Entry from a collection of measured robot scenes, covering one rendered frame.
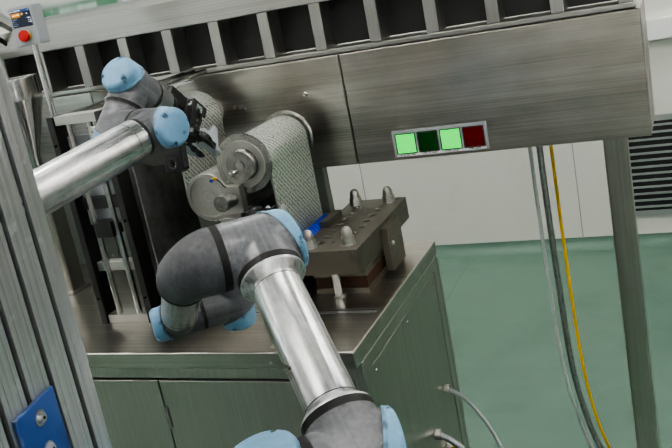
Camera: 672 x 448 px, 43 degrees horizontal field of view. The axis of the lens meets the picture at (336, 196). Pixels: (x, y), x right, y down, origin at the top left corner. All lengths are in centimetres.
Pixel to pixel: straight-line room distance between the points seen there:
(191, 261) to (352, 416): 39
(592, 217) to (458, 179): 73
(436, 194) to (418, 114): 259
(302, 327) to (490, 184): 344
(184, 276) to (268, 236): 15
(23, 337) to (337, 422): 48
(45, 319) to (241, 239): 51
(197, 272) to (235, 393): 62
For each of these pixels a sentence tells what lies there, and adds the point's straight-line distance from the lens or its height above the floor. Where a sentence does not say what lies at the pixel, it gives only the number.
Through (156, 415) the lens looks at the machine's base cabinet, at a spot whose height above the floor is 72.
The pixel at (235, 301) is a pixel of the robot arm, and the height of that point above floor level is 102.
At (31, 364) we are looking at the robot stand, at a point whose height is 131.
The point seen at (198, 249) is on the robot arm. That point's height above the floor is 125.
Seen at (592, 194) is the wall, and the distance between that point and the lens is 465.
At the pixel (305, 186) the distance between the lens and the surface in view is 221.
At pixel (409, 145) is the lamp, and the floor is 118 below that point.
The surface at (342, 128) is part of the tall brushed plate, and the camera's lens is 229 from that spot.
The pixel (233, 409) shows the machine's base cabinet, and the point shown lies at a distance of 202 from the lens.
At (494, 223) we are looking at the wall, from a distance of 477.
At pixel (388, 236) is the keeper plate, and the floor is 100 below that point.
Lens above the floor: 165
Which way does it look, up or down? 15 degrees down
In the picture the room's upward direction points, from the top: 11 degrees counter-clockwise
